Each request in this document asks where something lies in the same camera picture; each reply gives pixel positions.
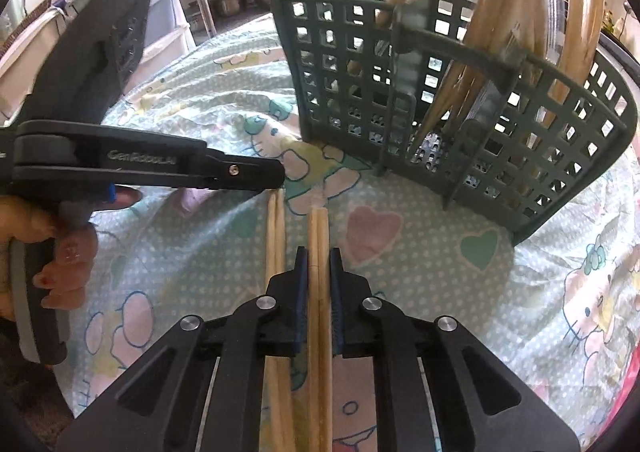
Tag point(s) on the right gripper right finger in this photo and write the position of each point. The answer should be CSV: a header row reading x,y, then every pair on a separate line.
x,y
436,386

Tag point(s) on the plastic drawer tower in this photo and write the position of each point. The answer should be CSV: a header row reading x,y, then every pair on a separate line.
x,y
75,61

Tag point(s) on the person's left hand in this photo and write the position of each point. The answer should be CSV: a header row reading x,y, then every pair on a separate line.
x,y
65,277

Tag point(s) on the pink blanket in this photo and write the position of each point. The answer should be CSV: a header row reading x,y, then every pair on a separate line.
x,y
615,358

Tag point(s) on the dark green utensil basket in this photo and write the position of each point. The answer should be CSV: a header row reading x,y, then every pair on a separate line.
x,y
503,106

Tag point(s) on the hello kitty tablecloth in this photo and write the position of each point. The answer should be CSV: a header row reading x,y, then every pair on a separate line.
x,y
534,304

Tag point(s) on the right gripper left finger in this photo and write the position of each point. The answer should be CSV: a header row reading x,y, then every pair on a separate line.
x,y
199,387

